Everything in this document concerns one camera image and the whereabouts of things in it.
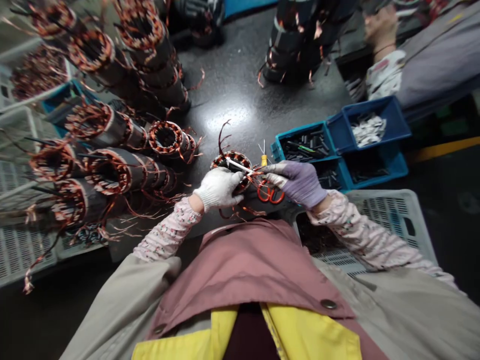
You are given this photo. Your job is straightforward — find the person's right hand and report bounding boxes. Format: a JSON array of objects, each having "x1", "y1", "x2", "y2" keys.
[{"x1": 262, "y1": 160, "x2": 329, "y2": 211}]

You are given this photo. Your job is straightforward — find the person's left hand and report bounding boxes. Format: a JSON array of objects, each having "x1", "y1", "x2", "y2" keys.
[{"x1": 192, "y1": 166, "x2": 247, "y2": 215}]

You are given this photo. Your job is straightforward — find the white insulation sleeve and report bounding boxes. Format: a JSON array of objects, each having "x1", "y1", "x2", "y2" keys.
[{"x1": 224, "y1": 156, "x2": 257, "y2": 177}]

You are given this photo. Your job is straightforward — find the yellow handled tool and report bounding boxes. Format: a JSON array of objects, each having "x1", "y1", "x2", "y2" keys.
[{"x1": 260, "y1": 138, "x2": 272, "y2": 168}]

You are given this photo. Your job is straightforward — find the copper motor stator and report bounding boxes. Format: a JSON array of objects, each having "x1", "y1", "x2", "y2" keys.
[{"x1": 209, "y1": 119, "x2": 286, "y2": 222}]

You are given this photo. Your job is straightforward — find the red handled scissors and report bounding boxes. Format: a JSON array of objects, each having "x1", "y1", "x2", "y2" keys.
[{"x1": 256, "y1": 179, "x2": 286, "y2": 206}]

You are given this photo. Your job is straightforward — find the teal plastic bin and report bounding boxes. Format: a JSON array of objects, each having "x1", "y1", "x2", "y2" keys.
[
  {"x1": 275, "y1": 121, "x2": 340, "y2": 167},
  {"x1": 311, "y1": 149, "x2": 410, "y2": 193}
]

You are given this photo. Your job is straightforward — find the pile of black tubes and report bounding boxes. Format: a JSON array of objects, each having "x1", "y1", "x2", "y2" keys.
[
  {"x1": 281, "y1": 135, "x2": 332, "y2": 163},
  {"x1": 322, "y1": 164, "x2": 393, "y2": 190}
]

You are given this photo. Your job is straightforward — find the pile of white paper pieces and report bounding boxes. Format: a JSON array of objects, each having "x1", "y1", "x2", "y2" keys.
[{"x1": 350, "y1": 113, "x2": 388, "y2": 148}]

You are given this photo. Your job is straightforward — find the person's body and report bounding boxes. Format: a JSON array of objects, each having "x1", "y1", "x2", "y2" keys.
[{"x1": 59, "y1": 217, "x2": 480, "y2": 360}]

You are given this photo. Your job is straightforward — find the white plastic crate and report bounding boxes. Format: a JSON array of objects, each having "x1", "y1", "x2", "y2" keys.
[
  {"x1": 293, "y1": 188, "x2": 439, "y2": 279},
  {"x1": 0, "y1": 219, "x2": 110, "y2": 289}
]

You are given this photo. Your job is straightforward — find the blue plastic bin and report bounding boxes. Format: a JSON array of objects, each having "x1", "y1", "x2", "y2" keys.
[
  {"x1": 325, "y1": 95, "x2": 412, "y2": 155},
  {"x1": 40, "y1": 78, "x2": 100, "y2": 130}
]

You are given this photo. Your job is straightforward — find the stacks of wound stators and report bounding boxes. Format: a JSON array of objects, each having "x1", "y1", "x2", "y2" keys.
[
  {"x1": 9, "y1": 0, "x2": 206, "y2": 295},
  {"x1": 256, "y1": 0, "x2": 363, "y2": 90}
]

